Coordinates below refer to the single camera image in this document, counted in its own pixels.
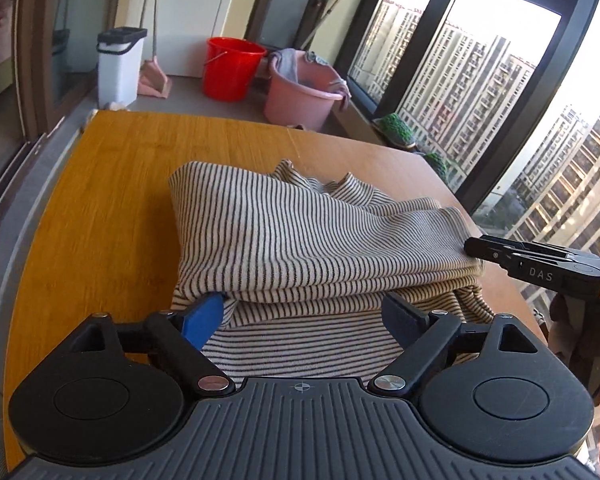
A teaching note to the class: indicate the red plastic bucket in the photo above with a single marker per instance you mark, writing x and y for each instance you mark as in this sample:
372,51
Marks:
229,68

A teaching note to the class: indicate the beige black striped sweater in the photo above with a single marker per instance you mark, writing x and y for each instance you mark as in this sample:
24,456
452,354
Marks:
303,266

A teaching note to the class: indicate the frosted glass brown door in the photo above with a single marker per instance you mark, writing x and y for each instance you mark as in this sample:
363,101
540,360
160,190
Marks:
280,24

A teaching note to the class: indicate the pink plastic tub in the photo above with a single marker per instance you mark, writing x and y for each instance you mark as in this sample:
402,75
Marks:
308,102

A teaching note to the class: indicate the green scrub slipper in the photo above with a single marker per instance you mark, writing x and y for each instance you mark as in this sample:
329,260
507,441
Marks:
438,164
393,128

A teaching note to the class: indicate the white black-lidded bin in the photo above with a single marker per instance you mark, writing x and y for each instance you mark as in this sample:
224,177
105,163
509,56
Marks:
120,52

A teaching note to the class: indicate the green scrub slipper near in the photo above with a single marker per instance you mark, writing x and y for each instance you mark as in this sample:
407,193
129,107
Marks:
393,128

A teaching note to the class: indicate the green scrub slipper far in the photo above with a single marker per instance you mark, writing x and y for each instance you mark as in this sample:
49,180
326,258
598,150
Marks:
438,164

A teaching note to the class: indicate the dark gloved right hand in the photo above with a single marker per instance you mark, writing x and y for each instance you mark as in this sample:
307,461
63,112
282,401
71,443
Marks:
574,337

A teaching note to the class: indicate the grey cloth on tub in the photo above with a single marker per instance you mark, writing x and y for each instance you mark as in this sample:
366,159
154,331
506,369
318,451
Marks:
284,63

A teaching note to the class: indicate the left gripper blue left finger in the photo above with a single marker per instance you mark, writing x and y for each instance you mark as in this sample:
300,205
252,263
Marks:
177,338

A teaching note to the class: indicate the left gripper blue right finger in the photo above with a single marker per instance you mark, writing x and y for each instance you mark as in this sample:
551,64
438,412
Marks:
425,339

